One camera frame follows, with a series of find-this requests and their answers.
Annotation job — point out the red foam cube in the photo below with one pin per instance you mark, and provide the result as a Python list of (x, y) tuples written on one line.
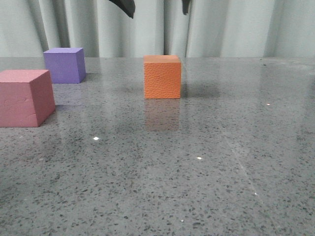
[(26, 98)]

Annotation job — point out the orange foam cube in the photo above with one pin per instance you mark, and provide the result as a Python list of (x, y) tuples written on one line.
[(162, 76)]

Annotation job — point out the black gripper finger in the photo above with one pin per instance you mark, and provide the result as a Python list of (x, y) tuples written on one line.
[(185, 6), (127, 6)]

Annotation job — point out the grey-green curtain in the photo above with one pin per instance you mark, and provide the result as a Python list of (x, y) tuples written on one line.
[(211, 28)]

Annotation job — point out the purple foam cube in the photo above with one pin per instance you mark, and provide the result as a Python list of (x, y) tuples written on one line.
[(66, 65)]

